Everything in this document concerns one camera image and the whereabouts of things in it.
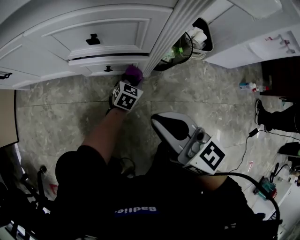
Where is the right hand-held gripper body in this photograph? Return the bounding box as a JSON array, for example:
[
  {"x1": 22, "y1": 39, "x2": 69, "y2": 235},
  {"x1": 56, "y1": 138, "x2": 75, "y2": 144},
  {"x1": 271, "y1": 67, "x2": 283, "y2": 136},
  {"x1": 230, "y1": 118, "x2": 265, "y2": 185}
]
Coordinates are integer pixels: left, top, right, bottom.
[{"x1": 177, "y1": 127, "x2": 226, "y2": 175}]

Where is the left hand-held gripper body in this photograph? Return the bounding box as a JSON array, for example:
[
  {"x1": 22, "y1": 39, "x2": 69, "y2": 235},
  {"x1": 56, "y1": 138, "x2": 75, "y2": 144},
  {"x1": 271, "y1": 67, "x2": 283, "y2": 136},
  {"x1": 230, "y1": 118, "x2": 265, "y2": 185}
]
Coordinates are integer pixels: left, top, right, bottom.
[{"x1": 110, "y1": 80, "x2": 144, "y2": 112}]

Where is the purple cloth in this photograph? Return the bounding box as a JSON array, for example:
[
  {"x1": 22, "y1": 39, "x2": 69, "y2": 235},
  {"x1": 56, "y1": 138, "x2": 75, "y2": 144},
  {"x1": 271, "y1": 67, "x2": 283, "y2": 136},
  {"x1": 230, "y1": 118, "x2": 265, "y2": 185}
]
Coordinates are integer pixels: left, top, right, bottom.
[{"x1": 121, "y1": 65, "x2": 144, "y2": 86}]

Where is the white drawer with round knob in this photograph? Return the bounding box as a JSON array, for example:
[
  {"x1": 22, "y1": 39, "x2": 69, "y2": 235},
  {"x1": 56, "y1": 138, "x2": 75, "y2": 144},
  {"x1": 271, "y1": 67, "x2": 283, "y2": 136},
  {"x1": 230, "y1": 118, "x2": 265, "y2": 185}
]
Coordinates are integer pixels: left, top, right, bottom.
[{"x1": 67, "y1": 57, "x2": 151, "y2": 78}]

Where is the person's right forearm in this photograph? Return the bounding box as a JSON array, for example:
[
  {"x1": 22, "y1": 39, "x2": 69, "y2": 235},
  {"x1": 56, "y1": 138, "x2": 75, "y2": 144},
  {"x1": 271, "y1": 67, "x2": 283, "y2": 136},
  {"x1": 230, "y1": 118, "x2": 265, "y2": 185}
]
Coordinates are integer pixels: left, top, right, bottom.
[{"x1": 195, "y1": 174, "x2": 228, "y2": 192}]

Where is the person's left forearm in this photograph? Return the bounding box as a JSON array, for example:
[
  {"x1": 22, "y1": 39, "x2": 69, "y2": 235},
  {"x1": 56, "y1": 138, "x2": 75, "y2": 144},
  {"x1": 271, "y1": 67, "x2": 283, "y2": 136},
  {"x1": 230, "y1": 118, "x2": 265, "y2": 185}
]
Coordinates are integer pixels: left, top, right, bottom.
[{"x1": 80, "y1": 107, "x2": 129, "y2": 165}]

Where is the person's black shirt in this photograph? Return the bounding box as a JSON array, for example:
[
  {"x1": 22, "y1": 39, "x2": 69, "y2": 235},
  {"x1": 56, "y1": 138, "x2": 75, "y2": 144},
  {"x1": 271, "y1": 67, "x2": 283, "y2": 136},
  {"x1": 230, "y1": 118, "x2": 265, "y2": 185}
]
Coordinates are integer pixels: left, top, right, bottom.
[{"x1": 46, "y1": 142, "x2": 266, "y2": 240}]

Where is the green plastic bottle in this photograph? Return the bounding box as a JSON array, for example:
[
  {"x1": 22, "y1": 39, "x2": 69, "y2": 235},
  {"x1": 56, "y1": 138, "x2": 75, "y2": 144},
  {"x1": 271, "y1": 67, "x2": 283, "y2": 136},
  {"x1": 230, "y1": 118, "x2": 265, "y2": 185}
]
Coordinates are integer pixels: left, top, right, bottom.
[{"x1": 167, "y1": 46, "x2": 184, "y2": 60}]

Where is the teal box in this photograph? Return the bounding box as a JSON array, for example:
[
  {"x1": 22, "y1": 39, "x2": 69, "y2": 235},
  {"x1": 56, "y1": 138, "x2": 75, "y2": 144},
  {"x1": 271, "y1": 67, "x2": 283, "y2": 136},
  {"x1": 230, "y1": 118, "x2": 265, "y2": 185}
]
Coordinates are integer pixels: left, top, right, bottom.
[{"x1": 253, "y1": 176, "x2": 278, "y2": 200}]

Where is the white vanity cabinet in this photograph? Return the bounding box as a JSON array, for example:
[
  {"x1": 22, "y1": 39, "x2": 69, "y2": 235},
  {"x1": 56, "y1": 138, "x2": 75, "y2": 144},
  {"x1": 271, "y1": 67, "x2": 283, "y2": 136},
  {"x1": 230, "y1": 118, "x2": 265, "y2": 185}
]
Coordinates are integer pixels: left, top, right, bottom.
[{"x1": 0, "y1": 0, "x2": 235, "y2": 91}]

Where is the red capped bottle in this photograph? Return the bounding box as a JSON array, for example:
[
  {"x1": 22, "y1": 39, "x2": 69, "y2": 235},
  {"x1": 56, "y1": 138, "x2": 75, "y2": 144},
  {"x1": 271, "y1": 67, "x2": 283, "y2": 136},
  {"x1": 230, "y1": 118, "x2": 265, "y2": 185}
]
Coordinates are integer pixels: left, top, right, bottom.
[{"x1": 251, "y1": 84, "x2": 270, "y2": 93}]

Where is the white crumpled tissue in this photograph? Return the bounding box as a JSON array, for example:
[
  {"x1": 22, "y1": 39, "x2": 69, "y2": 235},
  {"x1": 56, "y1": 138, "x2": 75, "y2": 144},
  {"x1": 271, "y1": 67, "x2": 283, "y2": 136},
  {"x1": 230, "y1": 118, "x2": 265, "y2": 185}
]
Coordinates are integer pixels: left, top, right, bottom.
[{"x1": 190, "y1": 26, "x2": 208, "y2": 44}]

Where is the white appliance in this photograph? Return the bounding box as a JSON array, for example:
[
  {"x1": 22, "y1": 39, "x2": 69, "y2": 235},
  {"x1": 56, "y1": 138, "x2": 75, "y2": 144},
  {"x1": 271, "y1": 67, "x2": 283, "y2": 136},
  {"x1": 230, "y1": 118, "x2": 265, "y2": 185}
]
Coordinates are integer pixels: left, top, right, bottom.
[{"x1": 203, "y1": 0, "x2": 300, "y2": 69}]

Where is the dark brown wooden cabinet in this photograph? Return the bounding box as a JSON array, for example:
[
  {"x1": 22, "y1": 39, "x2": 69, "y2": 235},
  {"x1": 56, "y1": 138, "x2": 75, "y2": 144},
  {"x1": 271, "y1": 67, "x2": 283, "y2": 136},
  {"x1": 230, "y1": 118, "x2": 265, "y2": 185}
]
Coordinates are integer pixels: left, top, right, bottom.
[{"x1": 260, "y1": 56, "x2": 300, "y2": 103}]

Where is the white printed paper sheet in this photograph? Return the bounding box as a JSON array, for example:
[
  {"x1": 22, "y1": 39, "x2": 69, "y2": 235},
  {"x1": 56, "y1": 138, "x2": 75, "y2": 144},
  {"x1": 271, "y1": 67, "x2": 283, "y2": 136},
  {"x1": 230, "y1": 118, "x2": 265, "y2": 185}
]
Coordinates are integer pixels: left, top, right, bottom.
[{"x1": 248, "y1": 30, "x2": 300, "y2": 61}]

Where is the beige wooden panel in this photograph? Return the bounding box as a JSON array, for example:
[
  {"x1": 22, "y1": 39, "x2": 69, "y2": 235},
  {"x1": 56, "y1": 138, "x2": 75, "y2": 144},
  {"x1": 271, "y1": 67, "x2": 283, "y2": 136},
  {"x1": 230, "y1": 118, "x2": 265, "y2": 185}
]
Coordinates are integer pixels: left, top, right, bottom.
[{"x1": 0, "y1": 90, "x2": 20, "y2": 149}]

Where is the white vanity countertop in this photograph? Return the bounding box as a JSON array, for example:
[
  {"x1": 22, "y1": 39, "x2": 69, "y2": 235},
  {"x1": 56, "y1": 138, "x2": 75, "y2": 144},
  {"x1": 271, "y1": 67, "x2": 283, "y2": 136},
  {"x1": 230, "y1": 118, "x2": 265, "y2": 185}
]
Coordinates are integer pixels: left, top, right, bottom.
[{"x1": 230, "y1": 0, "x2": 282, "y2": 21}]

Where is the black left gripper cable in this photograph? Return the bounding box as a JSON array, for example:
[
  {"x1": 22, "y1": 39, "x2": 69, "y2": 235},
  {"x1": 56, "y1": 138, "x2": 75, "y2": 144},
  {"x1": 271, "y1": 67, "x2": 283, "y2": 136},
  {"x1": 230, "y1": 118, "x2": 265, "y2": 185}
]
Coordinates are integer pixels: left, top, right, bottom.
[{"x1": 105, "y1": 98, "x2": 116, "y2": 116}]

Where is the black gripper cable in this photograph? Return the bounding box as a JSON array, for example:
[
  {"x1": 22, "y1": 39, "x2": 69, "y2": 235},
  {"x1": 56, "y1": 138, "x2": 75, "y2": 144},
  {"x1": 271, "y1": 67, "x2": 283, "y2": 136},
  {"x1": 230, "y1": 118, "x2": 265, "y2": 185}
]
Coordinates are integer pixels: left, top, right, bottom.
[
  {"x1": 215, "y1": 172, "x2": 283, "y2": 221},
  {"x1": 105, "y1": 98, "x2": 116, "y2": 116}
]

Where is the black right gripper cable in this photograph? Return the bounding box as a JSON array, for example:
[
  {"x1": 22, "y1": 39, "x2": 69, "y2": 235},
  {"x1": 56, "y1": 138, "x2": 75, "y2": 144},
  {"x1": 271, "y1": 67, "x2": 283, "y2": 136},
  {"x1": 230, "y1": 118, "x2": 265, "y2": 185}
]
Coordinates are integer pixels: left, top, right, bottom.
[{"x1": 215, "y1": 172, "x2": 283, "y2": 221}]

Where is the black wire waste basket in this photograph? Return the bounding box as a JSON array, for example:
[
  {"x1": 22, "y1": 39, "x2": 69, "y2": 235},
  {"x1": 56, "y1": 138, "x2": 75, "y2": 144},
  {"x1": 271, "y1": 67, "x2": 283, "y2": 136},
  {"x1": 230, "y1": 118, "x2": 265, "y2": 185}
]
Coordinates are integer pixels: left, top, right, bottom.
[{"x1": 153, "y1": 31, "x2": 194, "y2": 72}]

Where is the black power adapter cable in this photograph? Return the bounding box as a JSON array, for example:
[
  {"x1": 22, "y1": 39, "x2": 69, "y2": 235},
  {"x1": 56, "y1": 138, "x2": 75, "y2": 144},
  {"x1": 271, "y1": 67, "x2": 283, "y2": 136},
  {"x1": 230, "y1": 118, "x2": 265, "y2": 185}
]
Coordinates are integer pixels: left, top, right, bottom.
[{"x1": 230, "y1": 127, "x2": 300, "y2": 174}]

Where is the black square handle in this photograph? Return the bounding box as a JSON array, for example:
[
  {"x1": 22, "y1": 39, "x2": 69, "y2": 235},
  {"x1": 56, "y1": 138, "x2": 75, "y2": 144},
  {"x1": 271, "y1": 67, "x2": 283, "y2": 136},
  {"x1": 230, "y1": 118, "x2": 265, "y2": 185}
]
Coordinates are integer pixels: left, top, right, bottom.
[{"x1": 85, "y1": 33, "x2": 102, "y2": 46}]

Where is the white cabinet door square handle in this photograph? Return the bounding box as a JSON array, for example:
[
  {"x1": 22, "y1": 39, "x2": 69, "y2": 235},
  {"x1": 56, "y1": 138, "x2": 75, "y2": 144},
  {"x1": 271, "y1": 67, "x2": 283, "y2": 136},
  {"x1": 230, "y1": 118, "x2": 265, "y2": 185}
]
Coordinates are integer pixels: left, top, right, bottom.
[{"x1": 22, "y1": 7, "x2": 175, "y2": 60}]

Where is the white cabinet front bar handle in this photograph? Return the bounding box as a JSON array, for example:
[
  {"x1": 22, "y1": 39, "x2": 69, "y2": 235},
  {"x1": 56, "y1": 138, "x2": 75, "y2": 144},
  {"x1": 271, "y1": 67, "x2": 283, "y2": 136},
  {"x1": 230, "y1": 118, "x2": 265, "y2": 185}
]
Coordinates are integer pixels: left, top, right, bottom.
[{"x1": 0, "y1": 35, "x2": 71, "y2": 91}]

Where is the black chair frame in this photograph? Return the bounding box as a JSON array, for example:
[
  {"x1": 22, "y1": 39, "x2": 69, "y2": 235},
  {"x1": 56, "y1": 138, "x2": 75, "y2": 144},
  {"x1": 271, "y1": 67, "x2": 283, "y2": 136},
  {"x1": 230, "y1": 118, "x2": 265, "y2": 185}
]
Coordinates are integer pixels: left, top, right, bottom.
[{"x1": 0, "y1": 165, "x2": 57, "y2": 235}]

